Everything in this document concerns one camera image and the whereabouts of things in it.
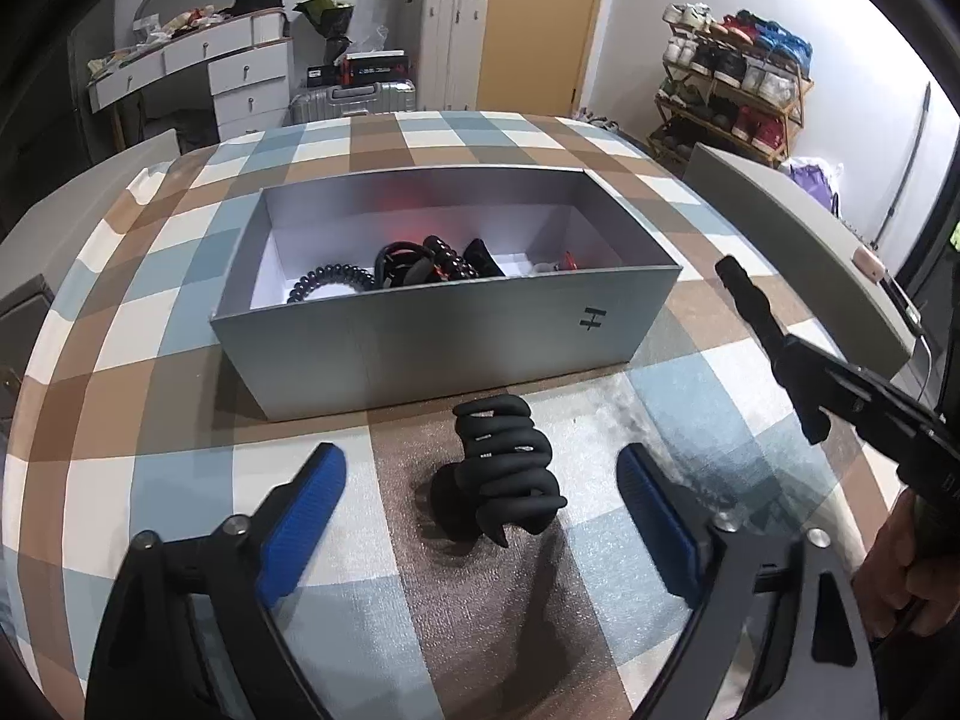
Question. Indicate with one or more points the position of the dark wrapped bouquet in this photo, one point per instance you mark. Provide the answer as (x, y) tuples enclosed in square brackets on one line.
[(326, 22)]

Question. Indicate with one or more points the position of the person's right hand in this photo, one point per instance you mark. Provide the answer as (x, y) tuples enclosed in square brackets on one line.
[(889, 577)]

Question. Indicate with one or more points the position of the grey board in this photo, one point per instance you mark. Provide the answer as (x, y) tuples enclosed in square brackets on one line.
[(787, 240)]

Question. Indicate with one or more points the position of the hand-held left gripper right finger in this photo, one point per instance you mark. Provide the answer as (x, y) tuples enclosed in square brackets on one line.
[(660, 532)]

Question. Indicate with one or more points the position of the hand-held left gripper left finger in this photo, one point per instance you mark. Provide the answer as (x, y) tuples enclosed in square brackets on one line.
[(300, 532)]

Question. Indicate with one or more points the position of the black hair claw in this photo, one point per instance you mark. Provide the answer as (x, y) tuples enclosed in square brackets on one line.
[(502, 465)]

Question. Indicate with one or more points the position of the silver suitcase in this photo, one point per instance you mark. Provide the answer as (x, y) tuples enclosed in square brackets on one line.
[(352, 101)]

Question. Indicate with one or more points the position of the wooden door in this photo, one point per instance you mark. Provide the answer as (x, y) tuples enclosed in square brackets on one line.
[(540, 22)]

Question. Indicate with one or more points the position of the white suitcase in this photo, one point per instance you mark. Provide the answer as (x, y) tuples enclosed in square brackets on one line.
[(442, 52)]

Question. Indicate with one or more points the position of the clutter on vanity desk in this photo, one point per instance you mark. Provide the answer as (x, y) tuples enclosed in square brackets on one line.
[(161, 34)]

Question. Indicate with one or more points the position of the black and red flat box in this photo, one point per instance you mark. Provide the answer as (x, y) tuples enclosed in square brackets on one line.
[(360, 69)]

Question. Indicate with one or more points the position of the clear jewelry pouch with red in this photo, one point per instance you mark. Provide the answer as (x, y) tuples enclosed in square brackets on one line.
[(568, 262)]

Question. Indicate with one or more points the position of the silver rectangular box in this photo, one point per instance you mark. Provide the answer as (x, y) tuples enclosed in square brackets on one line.
[(450, 345)]

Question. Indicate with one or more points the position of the wooden shoe rack with shoes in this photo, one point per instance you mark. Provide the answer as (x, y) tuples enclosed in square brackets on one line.
[(742, 52)]

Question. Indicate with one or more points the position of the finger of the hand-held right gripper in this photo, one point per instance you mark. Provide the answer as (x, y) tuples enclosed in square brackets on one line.
[(806, 397), (750, 300)]

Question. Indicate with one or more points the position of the purple bag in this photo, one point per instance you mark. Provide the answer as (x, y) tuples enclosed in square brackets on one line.
[(814, 180)]

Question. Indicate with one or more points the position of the white vanity desk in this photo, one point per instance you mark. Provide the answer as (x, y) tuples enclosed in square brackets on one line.
[(225, 75)]

